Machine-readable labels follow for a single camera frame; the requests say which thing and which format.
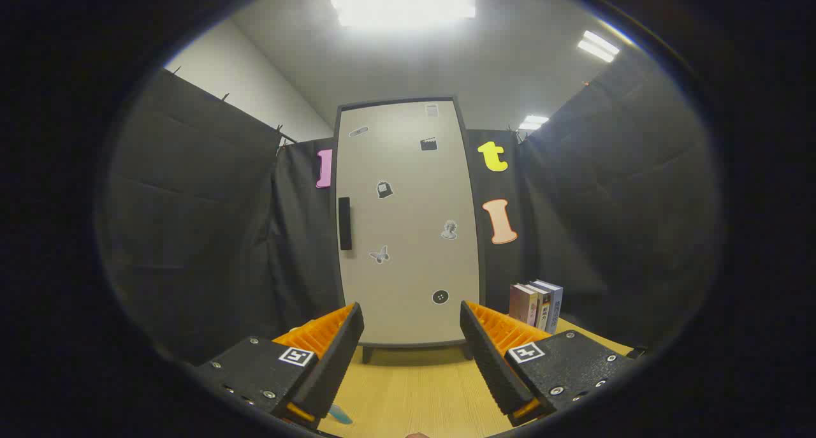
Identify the long ceiling light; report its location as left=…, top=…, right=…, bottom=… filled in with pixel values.
left=577, top=30, right=620, bottom=63

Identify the blue-grey book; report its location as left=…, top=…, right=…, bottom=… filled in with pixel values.
left=534, top=279, right=564, bottom=334

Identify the black backdrop cloth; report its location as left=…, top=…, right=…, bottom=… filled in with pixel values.
left=105, top=46, right=721, bottom=365

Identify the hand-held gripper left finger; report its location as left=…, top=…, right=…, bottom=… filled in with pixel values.
left=191, top=302, right=365, bottom=431

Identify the beige cabinet door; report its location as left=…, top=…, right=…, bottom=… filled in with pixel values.
left=336, top=100, right=480, bottom=345

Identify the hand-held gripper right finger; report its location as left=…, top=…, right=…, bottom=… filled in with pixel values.
left=460, top=300, right=638, bottom=427

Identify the large ceiling light panel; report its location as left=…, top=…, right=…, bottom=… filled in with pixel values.
left=330, top=0, right=477, bottom=29

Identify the dark book with yellow spine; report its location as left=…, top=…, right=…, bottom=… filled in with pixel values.
left=526, top=282, right=552, bottom=330

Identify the dark grey cabinet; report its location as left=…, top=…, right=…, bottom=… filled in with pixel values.
left=331, top=97, right=486, bottom=364

